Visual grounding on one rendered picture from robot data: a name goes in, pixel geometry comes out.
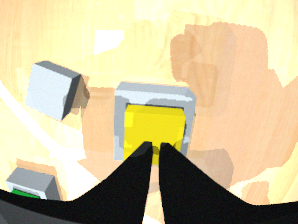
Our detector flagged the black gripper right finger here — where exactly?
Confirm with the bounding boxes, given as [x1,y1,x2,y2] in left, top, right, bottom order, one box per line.
[158,141,298,224]

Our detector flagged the yellow button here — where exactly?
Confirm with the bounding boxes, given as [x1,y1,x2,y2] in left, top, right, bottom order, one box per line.
[113,81,197,164]

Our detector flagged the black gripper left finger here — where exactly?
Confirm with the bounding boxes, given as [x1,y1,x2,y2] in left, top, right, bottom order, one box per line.
[0,140,153,224]

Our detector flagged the green button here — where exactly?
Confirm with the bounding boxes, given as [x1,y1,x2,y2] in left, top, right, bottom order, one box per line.
[5,167,61,201]

